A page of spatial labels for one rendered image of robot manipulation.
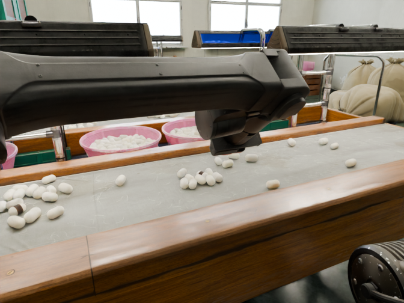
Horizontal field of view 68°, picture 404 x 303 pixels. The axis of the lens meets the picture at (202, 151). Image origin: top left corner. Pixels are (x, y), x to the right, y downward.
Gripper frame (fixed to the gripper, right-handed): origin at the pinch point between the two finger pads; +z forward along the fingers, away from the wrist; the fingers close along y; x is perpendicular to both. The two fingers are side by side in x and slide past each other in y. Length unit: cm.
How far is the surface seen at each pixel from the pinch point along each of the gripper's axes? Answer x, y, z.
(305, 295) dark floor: 53, -59, 70
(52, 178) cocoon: -6.7, 33.3, 25.8
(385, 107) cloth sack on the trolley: -57, -269, 135
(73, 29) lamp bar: -28.4, 24.3, -2.0
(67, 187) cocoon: -1.9, 30.0, 19.1
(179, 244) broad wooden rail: 16.8, 14.1, -5.0
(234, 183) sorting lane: 6.2, -8.1, 11.4
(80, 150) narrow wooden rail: -24, 25, 57
